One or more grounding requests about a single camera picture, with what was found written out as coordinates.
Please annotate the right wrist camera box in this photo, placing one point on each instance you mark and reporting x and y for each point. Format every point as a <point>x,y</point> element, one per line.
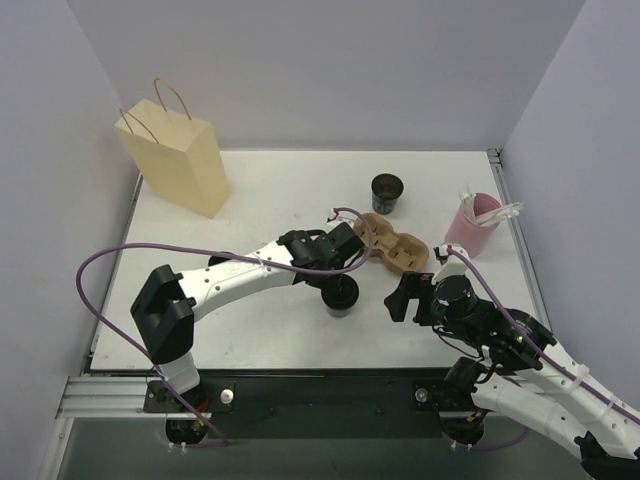
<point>453,260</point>

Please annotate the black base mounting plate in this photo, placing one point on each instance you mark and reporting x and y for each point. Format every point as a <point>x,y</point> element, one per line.
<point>464,427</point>

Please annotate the black cup lid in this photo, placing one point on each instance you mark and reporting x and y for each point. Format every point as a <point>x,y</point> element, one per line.
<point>350,297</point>

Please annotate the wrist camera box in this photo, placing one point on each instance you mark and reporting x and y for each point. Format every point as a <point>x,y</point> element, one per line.
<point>334,218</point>
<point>453,260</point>

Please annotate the dark translucent cup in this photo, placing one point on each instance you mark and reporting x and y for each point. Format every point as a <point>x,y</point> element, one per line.
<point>386,189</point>
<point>338,313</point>

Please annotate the beige paper bag with handles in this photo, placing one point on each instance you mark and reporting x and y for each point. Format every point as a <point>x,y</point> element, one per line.
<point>177,155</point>

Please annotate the pink cylindrical utensil holder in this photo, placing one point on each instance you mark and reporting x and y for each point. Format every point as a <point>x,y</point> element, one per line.
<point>465,231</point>

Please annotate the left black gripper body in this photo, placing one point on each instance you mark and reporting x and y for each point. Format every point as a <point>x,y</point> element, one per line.
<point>345,240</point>

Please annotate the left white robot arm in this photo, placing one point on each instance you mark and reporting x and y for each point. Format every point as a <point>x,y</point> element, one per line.
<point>170,303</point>

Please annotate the white plastic cutlery piece upright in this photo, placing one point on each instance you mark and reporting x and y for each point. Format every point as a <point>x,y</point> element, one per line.
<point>467,200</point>

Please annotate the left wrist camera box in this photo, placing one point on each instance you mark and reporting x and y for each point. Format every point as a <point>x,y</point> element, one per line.
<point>334,218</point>

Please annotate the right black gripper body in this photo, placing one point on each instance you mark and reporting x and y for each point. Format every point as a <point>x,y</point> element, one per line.
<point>417,301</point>

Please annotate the brown cardboard cup carrier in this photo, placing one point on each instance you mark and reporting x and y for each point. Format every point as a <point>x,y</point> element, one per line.
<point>399,252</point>

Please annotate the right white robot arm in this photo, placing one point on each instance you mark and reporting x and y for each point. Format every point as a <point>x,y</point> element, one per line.
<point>523,373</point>

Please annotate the aluminium frame rail front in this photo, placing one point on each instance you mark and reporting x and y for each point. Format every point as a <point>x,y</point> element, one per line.
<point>100,395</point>

